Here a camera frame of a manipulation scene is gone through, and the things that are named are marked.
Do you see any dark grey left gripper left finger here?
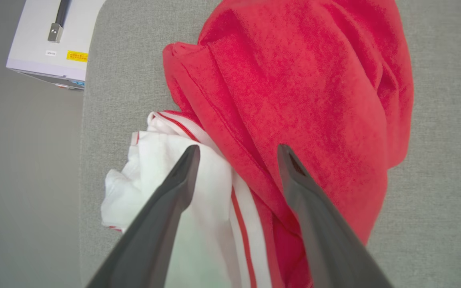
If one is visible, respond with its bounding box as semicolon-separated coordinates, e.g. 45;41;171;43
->
86;145;200;288

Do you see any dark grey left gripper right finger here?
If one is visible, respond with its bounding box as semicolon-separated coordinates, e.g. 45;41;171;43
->
277;144;393;288

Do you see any red and white basketball jersey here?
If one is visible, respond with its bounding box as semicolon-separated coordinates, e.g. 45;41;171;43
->
101;0;414;288

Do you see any grey fabric sofa cushion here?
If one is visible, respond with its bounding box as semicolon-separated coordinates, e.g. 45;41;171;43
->
79;0;461;288

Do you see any yellow warning sticker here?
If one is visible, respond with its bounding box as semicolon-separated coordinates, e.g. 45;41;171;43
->
66;50;89;63

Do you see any white box appliance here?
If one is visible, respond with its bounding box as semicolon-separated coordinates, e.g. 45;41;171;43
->
6;0;107;90

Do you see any black strap handle with metal end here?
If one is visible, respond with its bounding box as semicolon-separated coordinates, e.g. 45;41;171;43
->
47;0;72;44

